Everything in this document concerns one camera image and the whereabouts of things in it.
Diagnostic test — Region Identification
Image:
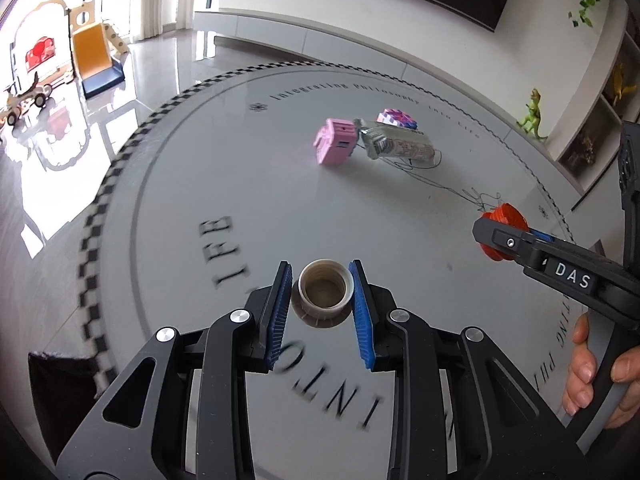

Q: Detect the beige threaded bottle cap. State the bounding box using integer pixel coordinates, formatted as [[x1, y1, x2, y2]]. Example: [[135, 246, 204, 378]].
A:
[[291, 258, 357, 330]]

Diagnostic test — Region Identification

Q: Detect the pink small box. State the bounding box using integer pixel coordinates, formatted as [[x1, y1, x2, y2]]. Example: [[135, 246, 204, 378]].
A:
[[314, 117, 362, 167]]

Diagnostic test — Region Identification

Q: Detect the silver squeezed tube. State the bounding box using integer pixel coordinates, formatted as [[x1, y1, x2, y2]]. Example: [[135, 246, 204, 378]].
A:
[[354, 117, 437, 163]]

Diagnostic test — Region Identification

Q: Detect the wooden toy slide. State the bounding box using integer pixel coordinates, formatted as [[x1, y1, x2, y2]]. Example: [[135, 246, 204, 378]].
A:
[[67, 1, 132, 100]]

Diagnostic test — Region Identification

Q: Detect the wooden arch toy frame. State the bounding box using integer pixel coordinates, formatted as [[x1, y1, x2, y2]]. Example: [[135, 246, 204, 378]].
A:
[[10, 0, 76, 86]]

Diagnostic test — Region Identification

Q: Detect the red toy car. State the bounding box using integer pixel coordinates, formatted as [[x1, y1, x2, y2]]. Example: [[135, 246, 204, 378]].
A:
[[25, 36, 57, 72]]

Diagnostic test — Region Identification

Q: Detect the person's right hand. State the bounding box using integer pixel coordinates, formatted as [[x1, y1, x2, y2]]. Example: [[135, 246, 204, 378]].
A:
[[561, 312, 640, 431]]

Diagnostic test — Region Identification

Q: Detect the green dinosaur toy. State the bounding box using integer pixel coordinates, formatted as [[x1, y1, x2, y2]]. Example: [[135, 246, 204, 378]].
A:
[[517, 87, 549, 141]]

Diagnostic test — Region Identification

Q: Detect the red thread spool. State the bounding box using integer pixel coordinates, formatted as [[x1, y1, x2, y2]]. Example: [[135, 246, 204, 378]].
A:
[[477, 202, 530, 263]]

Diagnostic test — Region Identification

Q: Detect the purple checkered box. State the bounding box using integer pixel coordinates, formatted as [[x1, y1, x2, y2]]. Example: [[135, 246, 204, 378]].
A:
[[376, 107, 420, 131]]

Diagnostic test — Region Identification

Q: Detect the yellow dinosaur toy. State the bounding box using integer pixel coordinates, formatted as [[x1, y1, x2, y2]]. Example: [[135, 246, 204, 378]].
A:
[[611, 62, 639, 107]]

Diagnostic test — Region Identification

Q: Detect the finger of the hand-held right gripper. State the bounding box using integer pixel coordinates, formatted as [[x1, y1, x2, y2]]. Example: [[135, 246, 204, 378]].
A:
[[527, 227, 608, 262], [472, 217, 547, 279]]

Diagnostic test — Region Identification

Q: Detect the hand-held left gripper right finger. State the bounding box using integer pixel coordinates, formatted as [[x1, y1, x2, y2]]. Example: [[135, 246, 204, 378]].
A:
[[347, 259, 592, 480]]

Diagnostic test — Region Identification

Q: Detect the brown dinosaur toy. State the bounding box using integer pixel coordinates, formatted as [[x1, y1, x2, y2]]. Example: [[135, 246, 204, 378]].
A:
[[565, 132, 602, 167]]

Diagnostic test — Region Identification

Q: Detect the white wall shelf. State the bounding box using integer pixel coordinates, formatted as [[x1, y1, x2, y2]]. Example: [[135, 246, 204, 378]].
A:
[[550, 25, 640, 211]]

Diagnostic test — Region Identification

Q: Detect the black thread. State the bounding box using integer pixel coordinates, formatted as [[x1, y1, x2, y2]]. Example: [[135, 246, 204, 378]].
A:
[[380, 149, 502, 212]]

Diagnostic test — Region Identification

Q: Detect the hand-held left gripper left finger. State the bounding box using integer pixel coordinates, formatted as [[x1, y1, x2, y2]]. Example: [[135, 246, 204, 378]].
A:
[[55, 260, 294, 480]]

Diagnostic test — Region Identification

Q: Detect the wooden toy airplane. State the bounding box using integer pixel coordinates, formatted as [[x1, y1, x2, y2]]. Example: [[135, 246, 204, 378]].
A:
[[2, 72, 55, 127]]

